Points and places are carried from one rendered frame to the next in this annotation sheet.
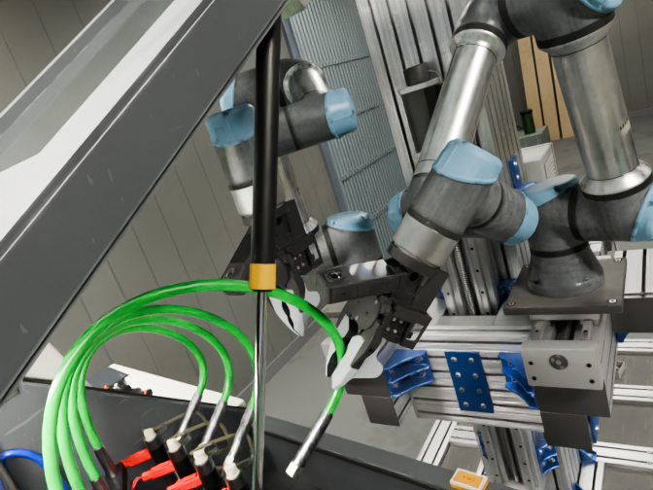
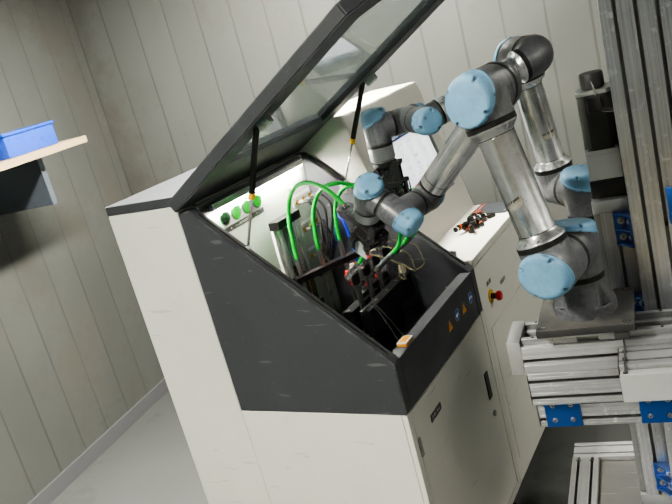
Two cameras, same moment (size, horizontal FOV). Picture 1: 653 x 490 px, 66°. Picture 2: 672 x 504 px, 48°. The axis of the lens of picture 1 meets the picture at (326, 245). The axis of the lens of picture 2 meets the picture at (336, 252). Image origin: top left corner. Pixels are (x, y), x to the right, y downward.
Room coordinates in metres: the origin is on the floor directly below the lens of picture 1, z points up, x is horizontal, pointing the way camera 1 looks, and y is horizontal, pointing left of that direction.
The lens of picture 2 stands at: (0.06, -2.04, 1.82)
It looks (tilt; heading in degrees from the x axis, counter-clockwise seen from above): 15 degrees down; 77
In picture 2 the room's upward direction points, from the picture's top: 15 degrees counter-clockwise
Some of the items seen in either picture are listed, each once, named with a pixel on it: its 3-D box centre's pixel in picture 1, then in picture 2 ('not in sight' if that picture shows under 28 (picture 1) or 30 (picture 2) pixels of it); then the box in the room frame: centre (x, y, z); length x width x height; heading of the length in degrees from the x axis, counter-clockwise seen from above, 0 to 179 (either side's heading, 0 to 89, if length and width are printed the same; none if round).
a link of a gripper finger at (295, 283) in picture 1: (291, 286); not in sight; (0.72, 0.07, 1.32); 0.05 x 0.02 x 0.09; 45
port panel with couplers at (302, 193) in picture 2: not in sight; (312, 223); (0.60, 0.59, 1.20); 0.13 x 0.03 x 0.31; 45
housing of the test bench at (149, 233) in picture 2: not in sight; (313, 326); (0.54, 0.81, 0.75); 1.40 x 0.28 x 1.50; 45
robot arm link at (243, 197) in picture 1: (257, 196); (382, 153); (0.75, 0.08, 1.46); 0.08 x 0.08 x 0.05
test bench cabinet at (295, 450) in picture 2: not in sight; (395, 459); (0.60, 0.25, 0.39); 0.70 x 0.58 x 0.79; 45
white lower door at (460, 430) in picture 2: not in sight; (470, 451); (0.80, 0.05, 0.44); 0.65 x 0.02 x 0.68; 45
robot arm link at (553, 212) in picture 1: (555, 210); (573, 246); (0.98, -0.48, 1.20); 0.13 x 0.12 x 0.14; 36
